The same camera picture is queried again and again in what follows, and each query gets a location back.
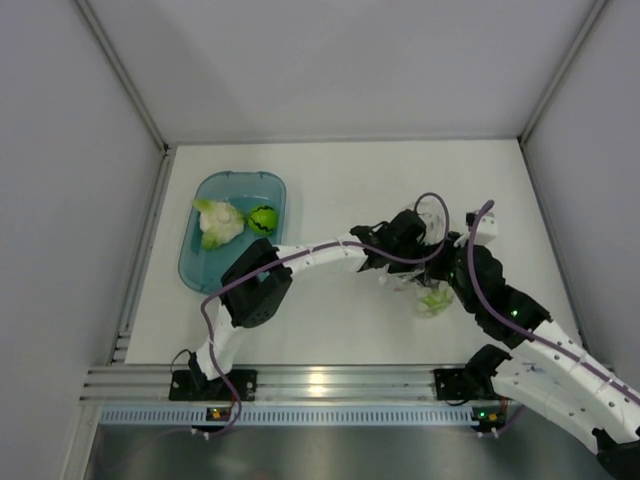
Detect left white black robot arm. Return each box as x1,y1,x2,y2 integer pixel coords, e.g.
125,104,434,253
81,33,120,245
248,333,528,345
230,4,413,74
188,209,438,400

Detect teal plastic bin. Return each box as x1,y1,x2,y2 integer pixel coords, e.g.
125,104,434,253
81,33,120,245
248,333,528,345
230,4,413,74
178,171,286,295

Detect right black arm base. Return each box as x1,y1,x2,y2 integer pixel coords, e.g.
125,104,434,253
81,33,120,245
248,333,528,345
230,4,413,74
433,368,488,402

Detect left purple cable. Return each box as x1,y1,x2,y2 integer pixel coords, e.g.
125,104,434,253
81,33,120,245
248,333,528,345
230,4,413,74
199,192,450,401

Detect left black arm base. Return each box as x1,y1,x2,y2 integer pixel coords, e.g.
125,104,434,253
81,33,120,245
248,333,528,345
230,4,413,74
168,369,257,402

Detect green fake fruit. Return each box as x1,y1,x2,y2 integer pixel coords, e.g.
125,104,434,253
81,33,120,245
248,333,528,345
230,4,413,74
422,291,454,315
248,205,279,236

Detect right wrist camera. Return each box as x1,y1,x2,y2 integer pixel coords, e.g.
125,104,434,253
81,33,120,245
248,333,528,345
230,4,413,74
465,211,499,246

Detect aluminium mounting rail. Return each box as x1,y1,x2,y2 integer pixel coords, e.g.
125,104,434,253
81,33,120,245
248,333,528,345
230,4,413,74
79,364,440,406

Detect clear zip top bag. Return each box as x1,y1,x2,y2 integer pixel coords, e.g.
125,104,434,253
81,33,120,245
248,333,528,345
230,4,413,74
379,193,454,319

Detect fake cauliflower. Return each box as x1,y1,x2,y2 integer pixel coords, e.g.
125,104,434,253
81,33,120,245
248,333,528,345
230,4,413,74
192,198,246,251

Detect grey slotted cable duct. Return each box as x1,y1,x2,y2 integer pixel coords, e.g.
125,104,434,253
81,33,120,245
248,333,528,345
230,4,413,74
99,403,476,426

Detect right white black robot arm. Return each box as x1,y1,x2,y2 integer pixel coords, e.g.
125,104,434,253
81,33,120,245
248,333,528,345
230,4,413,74
427,233,639,479

